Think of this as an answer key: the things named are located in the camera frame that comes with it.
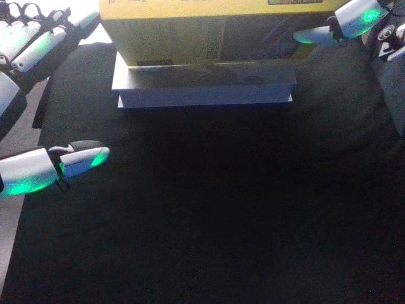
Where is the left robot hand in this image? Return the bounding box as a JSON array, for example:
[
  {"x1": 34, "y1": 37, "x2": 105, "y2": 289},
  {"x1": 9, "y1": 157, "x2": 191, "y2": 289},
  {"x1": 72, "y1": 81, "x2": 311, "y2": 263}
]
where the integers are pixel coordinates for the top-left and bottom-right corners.
[{"x1": 0, "y1": 0, "x2": 111, "y2": 199}]

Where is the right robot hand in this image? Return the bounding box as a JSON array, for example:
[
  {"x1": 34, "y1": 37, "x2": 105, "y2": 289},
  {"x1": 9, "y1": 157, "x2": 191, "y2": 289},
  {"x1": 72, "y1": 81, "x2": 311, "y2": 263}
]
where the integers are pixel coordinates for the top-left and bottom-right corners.
[{"x1": 292, "y1": 0, "x2": 395, "y2": 48}]

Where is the yellow book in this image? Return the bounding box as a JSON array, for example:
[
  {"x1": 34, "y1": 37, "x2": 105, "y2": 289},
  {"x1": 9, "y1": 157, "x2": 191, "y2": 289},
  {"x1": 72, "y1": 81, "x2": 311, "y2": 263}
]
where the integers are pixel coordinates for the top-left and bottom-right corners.
[{"x1": 99, "y1": 0, "x2": 333, "y2": 68}]

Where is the white flat box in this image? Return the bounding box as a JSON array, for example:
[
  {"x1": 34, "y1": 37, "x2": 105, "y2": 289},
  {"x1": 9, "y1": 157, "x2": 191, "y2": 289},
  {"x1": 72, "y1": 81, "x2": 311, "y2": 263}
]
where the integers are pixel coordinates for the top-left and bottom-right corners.
[
  {"x1": 111, "y1": 51, "x2": 297, "y2": 95},
  {"x1": 117, "y1": 85, "x2": 294, "y2": 110}
]

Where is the black table cloth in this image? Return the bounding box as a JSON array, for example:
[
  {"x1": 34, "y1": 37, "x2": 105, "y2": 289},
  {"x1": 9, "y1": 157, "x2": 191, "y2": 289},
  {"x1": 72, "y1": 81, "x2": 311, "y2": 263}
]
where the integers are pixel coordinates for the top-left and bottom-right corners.
[{"x1": 0, "y1": 30, "x2": 405, "y2": 304}]

